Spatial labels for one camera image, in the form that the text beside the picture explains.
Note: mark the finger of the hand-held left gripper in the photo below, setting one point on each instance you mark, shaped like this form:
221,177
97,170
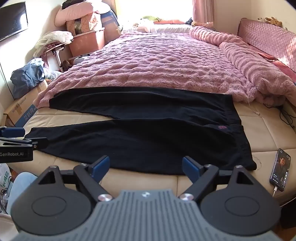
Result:
38,142
13,132

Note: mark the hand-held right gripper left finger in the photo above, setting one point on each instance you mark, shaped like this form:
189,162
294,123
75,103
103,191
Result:
101,166

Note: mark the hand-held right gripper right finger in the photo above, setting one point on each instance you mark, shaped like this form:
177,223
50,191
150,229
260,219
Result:
191,167

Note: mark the black pants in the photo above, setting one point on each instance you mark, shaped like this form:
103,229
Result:
143,129

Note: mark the white plastic bag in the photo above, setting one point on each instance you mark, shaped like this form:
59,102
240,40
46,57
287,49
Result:
4,178

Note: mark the cardboard box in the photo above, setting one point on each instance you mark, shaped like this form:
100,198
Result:
22,104

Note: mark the person's jeans leg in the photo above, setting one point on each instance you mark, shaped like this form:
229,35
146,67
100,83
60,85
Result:
19,190

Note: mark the small dark plush toy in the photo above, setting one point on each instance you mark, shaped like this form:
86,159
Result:
66,65

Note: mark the black smartphone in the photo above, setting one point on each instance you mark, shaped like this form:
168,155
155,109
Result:
280,170

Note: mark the small side table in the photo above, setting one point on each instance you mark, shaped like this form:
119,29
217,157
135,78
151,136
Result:
56,52

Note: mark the white cloth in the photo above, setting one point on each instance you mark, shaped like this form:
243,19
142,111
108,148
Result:
54,38

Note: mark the pink fluffy blanket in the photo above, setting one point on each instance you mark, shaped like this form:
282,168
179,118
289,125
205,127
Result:
161,62

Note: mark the patterned pink box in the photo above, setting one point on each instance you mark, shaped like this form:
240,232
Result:
84,23

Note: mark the pink pillow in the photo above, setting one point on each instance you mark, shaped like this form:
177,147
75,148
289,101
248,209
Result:
69,15

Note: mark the blue patterned storage bag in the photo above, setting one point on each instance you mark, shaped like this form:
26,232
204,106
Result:
109,25

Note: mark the white cushion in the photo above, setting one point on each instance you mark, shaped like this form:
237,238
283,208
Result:
171,28

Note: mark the dark cloth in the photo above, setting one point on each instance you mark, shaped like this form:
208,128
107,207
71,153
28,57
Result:
189,21

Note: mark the pink quilted headboard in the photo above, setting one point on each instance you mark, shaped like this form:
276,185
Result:
266,34

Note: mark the pink curtain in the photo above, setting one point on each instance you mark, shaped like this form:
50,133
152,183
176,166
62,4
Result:
203,11

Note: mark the brown plush toy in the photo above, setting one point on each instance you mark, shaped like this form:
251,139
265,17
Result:
274,22

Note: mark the wall television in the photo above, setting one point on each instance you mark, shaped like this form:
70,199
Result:
11,20

